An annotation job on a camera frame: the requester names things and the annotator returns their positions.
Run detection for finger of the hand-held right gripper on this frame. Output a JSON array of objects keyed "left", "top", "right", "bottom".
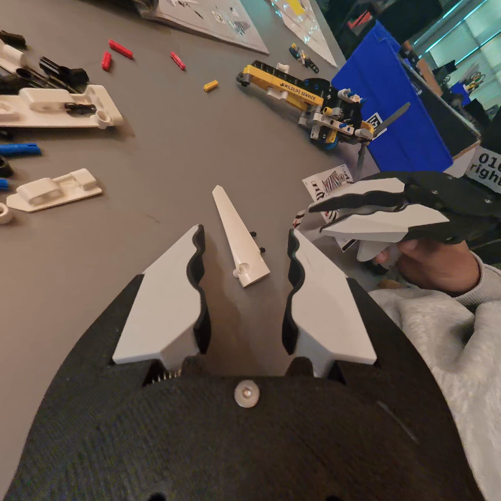
[
  {"left": 308, "top": 177, "right": 410, "bottom": 213},
  {"left": 320, "top": 203, "right": 449, "bottom": 244}
]

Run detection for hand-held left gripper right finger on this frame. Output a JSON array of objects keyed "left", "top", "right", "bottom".
[{"left": 282, "top": 229, "right": 377, "bottom": 379}]

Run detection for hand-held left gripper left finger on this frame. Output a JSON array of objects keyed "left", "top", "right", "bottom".
[{"left": 113, "top": 224, "right": 212, "bottom": 372}]

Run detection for zebra striped sticker sheet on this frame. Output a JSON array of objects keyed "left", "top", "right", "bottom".
[{"left": 291, "top": 164, "right": 366, "bottom": 253}]

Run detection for white tapered lego panel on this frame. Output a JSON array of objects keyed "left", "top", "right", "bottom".
[{"left": 212, "top": 185, "right": 271, "bottom": 288}]

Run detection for black lego box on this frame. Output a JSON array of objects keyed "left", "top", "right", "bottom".
[{"left": 399, "top": 39, "right": 482, "bottom": 157}]

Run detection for yellow black lego plane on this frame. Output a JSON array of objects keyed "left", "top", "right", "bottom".
[{"left": 236, "top": 60, "right": 411, "bottom": 184}]

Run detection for small lego figure parts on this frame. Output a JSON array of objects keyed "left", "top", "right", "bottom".
[{"left": 289, "top": 43, "right": 319, "bottom": 74}]

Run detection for small white lego panel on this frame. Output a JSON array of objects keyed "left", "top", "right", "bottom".
[{"left": 6, "top": 168, "right": 103, "bottom": 213}]

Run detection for lego instruction booklet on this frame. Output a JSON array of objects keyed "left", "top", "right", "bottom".
[{"left": 133, "top": 0, "right": 270, "bottom": 55}]

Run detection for large white lego panel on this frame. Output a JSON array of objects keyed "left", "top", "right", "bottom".
[{"left": 0, "top": 85, "right": 124, "bottom": 130}]

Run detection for pile of loose lego pieces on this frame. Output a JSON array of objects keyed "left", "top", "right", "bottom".
[{"left": 0, "top": 31, "right": 91, "bottom": 225}]

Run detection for person's right hand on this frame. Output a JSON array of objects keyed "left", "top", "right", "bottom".
[{"left": 375, "top": 238, "right": 481, "bottom": 297}]

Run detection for blue plastic bin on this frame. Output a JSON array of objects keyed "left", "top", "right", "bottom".
[{"left": 331, "top": 20, "right": 482, "bottom": 173}]

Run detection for white printed paper sheet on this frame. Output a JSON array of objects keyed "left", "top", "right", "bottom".
[{"left": 270, "top": 0, "right": 338, "bottom": 68}]

